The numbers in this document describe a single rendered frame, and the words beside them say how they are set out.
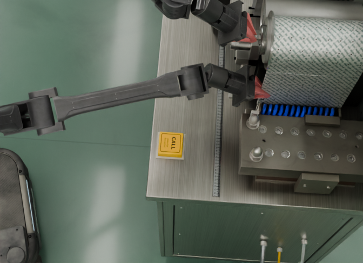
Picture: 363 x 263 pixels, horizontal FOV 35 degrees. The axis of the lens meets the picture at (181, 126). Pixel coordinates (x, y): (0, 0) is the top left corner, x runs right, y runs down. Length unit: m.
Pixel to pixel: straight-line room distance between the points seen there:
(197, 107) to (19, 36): 1.49
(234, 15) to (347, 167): 0.53
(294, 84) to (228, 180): 0.34
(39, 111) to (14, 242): 0.97
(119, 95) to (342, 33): 0.56
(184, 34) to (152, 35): 1.08
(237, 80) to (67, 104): 0.44
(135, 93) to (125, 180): 1.23
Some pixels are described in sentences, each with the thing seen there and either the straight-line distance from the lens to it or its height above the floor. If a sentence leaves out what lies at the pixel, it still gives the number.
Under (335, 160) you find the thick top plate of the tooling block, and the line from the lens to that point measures 1.62.
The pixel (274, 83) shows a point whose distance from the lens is 1.55.
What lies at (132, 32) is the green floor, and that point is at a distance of 2.99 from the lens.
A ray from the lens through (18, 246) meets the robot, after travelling 2.33.
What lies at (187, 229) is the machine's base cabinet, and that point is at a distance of 1.99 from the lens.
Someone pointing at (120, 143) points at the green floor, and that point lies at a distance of 2.70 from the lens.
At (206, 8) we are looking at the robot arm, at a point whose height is 1.42.
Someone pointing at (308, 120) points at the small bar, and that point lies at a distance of 1.63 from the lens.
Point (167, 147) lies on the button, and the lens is 1.69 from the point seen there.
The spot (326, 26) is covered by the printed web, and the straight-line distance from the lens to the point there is 1.47.
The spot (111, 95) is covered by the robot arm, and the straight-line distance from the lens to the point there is 1.44.
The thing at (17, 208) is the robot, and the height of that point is 0.24.
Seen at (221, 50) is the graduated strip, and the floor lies 0.90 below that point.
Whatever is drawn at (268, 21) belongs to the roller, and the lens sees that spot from 1.46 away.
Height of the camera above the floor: 2.48
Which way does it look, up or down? 66 degrees down
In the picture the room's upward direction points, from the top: 2 degrees clockwise
